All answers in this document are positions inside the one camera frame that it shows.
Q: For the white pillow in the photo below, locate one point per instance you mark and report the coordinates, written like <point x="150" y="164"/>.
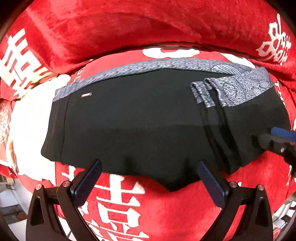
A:
<point x="28" y="129"/>

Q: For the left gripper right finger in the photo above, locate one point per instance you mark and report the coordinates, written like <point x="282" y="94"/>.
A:
<point x="256" y="221"/>

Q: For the black pants grey patterned stripe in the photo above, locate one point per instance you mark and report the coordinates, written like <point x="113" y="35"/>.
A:
<point x="160" y="118"/>

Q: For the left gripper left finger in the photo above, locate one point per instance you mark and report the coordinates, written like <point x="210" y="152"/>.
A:
<point x="43" y="222"/>

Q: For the red patterned pillowcase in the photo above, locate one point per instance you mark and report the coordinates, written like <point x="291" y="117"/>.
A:
<point x="8" y="157"/>

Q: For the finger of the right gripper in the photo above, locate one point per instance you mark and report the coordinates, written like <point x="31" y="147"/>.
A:
<point x="282" y="133"/>

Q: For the red wedding bed blanket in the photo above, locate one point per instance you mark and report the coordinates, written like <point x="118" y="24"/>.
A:
<point x="136" y="206"/>

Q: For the red folded quilt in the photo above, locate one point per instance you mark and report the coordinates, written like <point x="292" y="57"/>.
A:
<point x="45" y="38"/>

